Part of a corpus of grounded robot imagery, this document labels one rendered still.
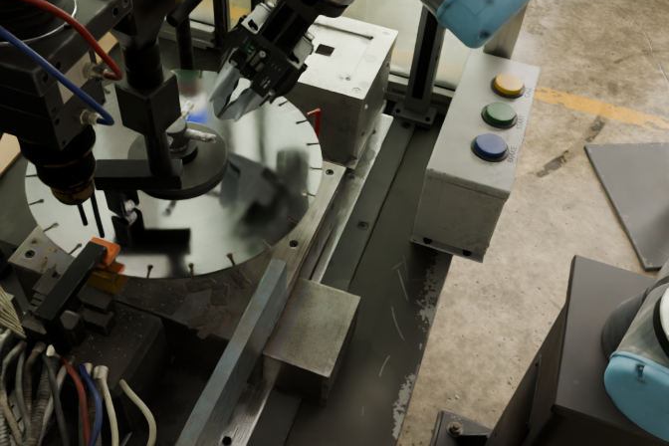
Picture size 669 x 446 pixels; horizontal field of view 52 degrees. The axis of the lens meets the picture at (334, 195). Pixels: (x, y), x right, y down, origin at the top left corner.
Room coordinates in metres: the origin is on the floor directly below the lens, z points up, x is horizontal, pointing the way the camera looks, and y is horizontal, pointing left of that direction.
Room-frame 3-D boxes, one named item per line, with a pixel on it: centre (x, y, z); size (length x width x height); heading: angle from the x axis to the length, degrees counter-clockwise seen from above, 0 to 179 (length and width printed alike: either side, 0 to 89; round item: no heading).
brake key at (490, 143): (0.67, -0.20, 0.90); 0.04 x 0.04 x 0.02
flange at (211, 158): (0.55, 0.18, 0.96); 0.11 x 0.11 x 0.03
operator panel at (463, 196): (0.75, -0.20, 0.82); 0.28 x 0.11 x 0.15; 165
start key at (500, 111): (0.74, -0.22, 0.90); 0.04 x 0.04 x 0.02
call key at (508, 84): (0.81, -0.24, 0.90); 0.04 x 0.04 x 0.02
